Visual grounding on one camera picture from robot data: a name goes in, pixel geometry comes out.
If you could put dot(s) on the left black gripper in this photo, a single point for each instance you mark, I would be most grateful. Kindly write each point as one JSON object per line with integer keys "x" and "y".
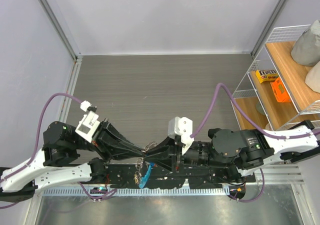
{"x": 106, "y": 135}

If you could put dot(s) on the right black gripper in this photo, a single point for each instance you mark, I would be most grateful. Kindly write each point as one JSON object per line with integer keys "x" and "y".
{"x": 168, "y": 147}

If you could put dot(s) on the large silver keyring with keys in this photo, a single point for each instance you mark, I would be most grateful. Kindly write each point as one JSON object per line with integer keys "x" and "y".
{"x": 143, "y": 172}

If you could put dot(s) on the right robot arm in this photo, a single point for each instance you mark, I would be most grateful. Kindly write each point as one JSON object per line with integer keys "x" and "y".
{"x": 238, "y": 153}

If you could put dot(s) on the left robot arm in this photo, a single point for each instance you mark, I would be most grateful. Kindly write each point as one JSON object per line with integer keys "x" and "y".
{"x": 69, "y": 155}

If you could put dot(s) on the yellow candy bag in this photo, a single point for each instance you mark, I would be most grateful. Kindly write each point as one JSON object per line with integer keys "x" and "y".
{"x": 266, "y": 75}

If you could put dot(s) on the orange candy box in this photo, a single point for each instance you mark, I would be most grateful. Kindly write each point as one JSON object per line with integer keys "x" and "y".
{"x": 279, "y": 91}

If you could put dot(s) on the white rounded object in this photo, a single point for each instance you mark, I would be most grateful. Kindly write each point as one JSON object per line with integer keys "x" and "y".
{"x": 312, "y": 79}

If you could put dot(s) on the grey stone-like object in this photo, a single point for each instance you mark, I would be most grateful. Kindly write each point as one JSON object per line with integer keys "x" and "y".
{"x": 306, "y": 50}

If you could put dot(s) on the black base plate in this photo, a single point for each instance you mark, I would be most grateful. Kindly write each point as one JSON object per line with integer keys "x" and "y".
{"x": 121, "y": 176}

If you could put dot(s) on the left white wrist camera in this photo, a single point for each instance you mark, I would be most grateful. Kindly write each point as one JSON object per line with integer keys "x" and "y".
{"x": 88, "y": 125}

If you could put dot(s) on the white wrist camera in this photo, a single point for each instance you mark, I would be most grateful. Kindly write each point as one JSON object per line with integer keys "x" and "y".
{"x": 88, "y": 125}
{"x": 183, "y": 127}

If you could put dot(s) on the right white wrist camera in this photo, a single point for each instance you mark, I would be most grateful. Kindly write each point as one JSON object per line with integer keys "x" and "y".
{"x": 183, "y": 127}

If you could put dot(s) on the white slotted cable duct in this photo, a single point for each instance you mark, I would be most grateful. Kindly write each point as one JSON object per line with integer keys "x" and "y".
{"x": 146, "y": 192}

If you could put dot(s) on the white wire shelf rack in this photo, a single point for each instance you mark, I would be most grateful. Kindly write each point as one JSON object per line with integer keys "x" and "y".
{"x": 258, "y": 101}

